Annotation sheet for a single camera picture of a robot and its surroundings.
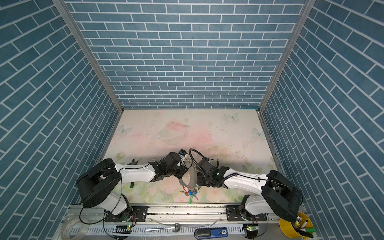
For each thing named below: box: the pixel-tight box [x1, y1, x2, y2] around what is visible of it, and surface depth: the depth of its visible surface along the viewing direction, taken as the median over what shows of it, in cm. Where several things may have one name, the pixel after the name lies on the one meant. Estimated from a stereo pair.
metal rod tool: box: [145, 217, 223, 233], surface depth 72 cm
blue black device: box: [194, 227, 229, 240], surface depth 68 cm
